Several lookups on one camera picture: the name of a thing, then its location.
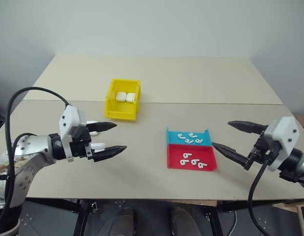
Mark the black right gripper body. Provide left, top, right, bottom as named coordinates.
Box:
left=243, top=134, right=280, bottom=171

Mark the blue plastic tray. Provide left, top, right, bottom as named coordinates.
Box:
left=166, top=126, right=213, bottom=148

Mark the thin white floor cable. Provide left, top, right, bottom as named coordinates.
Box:
left=228, top=210, right=239, bottom=236

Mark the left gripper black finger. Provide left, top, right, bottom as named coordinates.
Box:
left=92, top=145, right=128, bottom=163
left=86, top=121, right=118, bottom=134

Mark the black metal table frame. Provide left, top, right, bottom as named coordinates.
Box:
left=26, top=198, right=285, bottom=236

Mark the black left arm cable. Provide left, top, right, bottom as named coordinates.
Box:
left=3, top=87, right=70, bottom=209

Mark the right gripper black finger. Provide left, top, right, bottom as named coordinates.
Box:
left=227, top=120, right=269, bottom=135
left=212, top=142, right=251, bottom=169

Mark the yellow plastic bin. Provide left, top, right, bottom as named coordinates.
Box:
left=104, top=78, right=142, bottom=122

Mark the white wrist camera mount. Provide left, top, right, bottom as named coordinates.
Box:
left=58, top=105, right=88, bottom=163
left=261, top=116, right=300, bottom=172

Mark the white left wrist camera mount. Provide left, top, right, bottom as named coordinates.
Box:
left=58, top=105, right=88, bottom=163

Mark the red plastic tray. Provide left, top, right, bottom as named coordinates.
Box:
left=166, top=144, right=218, bottom=171

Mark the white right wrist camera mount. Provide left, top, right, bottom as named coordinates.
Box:
left=261, top=116, right=300, bottom=172

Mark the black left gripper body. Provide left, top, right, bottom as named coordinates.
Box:
left=68, top=124, right=95, bottom=162

